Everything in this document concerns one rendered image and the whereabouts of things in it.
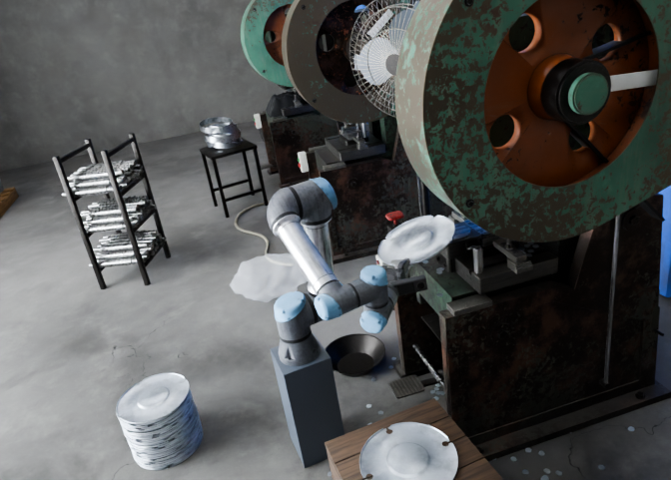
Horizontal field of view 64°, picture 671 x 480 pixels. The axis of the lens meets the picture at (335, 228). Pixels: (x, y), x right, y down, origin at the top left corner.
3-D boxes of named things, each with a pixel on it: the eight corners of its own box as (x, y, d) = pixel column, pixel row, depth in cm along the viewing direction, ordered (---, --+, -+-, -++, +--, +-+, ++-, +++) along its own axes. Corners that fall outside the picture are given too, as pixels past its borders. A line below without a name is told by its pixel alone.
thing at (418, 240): (403, 217, 212) (402, 215, 212) (468, 217, 192) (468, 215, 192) (363, 263, 196) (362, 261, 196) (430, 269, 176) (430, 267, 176)
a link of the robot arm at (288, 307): (273, 329, 198) (266, 297, 193) (306, 315, 204) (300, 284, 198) (287, 344, 188) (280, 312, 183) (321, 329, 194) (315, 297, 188)
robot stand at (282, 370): (305, 468, 207) (284, 375, 189) (290, 437, 223) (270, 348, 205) (347, 450, 213) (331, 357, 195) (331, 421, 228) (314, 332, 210)
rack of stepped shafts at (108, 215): (155, 284, 367) (111, 150, 328) (92, 290, 373) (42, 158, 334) (177, 255, 406) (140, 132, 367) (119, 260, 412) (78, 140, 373)
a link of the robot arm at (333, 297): (252, 190, 170) (329, 308, 143) (284, 180, 174) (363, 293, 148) (252, 215, 178) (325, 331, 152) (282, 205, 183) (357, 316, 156)
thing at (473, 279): (480, 294, 182) (479, 279, 180) (424, 243, 223) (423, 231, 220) (558, 272, 188) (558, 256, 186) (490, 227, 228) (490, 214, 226)
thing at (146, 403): (132, 436, 202) (132, 434, 202) (107, 400, 223) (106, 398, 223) (202, 394, 218) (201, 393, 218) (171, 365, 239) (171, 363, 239)
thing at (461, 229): (419, 283, 193) (416, 250, 188) (404, 267, 206) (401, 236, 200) (483, 266, 198) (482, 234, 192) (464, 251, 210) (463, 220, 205)
